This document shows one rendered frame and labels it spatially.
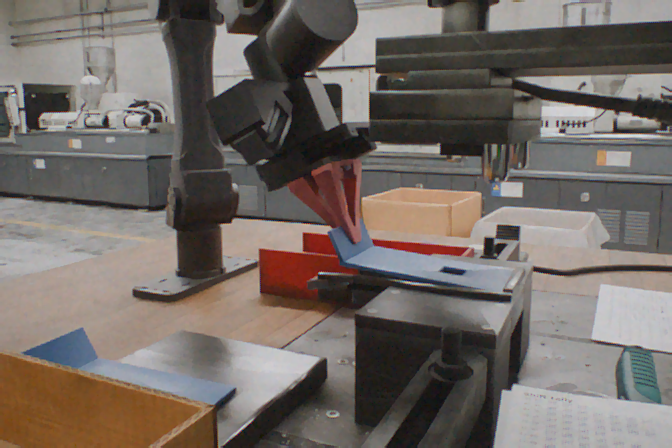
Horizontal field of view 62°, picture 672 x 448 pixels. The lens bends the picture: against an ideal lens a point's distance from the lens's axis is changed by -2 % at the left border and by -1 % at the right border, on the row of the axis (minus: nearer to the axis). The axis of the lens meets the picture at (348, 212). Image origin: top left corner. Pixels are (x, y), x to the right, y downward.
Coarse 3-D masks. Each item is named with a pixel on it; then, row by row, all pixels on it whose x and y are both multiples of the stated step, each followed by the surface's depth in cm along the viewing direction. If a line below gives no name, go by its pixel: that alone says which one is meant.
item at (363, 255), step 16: (336, 240) 49; (368, 240) 54; (352, 256) 50; (368, 256) 51; (384, 256) 51; (400, 256) 52; (416, 256) 52; (432, 256) 52; (384, 272) 47; (400, 272) 47; (416, 272) 47; (432, 272) 47; (464, 272) 49; (480, 272) 48; (496, 272) 49; (512, 272) 49; (480, 288) 44; (496, 288) 44
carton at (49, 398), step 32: (0, 352) 37; (0, 384) 37; (32, 384) 36; (64, 384) 34; (96, 384) 33; (128, 384) 32; (0, 416) 38; (32, 416) 36; (64, 416) 35; (96, 416) 33; (128, 416) 32; (160, 416) 31; (192, 416) 29
